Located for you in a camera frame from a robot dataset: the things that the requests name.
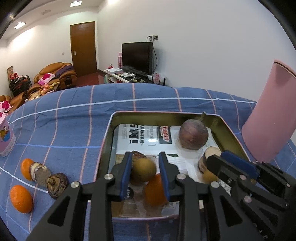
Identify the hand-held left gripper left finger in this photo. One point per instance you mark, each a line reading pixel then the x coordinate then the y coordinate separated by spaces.
pixel 126 176

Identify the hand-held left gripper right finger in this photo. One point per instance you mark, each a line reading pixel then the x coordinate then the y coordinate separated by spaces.
pixel 163 176

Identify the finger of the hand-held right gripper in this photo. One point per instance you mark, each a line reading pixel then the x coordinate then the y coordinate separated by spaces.
pixel 219 166
pixel 240 162

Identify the brown fruit with cream cut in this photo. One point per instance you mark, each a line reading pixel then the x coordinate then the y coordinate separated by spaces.
pixel 208 157

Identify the golden brown round fruit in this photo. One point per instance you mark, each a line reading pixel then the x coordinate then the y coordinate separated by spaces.
pixel 143 170

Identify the orange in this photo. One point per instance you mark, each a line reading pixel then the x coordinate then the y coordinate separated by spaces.
pixel 25 169
pixel 20 198
pixel 153 192

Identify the pink metal tin box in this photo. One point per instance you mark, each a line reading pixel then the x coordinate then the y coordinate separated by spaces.
pixel 106 148

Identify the large brown fruit with stem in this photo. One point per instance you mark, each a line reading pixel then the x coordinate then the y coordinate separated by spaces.
pixel 193 134

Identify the dark brown wrinkled fruit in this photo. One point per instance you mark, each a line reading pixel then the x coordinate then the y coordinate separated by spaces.
pixel 56 185

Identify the brown speckled cut fruit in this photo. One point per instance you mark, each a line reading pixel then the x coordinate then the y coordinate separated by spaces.
pixel 41 176

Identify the printed paper leaflet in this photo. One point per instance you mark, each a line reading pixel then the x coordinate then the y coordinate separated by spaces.
pixel 148 139

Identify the pink electric kettle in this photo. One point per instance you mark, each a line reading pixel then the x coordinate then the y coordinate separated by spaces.
pixel 268 115

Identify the blue plaid tablecloth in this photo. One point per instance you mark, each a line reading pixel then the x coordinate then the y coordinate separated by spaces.
pixel 69 115

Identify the black router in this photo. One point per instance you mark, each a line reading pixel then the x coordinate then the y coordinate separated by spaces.
pixel 163 82

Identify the pink printed bag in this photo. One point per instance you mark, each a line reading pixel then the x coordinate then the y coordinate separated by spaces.
pixel 158 77

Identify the white television stand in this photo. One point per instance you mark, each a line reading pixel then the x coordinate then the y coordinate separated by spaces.
pixel 120 77

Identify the white set-top box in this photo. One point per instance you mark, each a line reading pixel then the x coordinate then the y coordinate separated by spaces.
pixel 113 70

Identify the tall pink box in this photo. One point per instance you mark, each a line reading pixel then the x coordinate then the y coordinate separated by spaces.
pixel 120 59

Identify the coffee table with food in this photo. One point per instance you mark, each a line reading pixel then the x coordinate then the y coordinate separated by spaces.
pixel 44 90

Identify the black television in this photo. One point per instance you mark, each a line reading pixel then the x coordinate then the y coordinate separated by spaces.
pixel 136 56

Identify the purple blanket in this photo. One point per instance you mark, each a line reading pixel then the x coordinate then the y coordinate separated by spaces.
pixel 64 70

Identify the pink cartoon mug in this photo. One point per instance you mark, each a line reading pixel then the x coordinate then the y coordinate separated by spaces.
pixel 7 141

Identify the pink floral pillow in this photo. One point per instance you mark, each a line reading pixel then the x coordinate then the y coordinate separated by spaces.
pixel 5 106
pixel 46 78

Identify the brown leather armchair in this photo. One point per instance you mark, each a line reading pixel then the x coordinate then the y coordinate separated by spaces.
pixel 49 68

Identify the brown leather sofa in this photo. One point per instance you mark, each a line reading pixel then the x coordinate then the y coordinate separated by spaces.
pixel 18 99

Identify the brown wooden door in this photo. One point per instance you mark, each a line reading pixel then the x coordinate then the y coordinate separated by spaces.
pixel 83 48

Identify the black rack with clothes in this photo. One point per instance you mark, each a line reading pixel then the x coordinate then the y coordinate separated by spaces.
pixel 20 84

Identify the leaning decorative board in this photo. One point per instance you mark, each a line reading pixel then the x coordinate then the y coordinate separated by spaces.
pixel 10 71

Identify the square recessed ceiling light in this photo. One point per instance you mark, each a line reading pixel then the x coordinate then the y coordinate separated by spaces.
pixel 19 25
pixel 75 3

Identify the wall power socket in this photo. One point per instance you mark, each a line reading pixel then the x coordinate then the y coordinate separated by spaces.
pixel 153 37

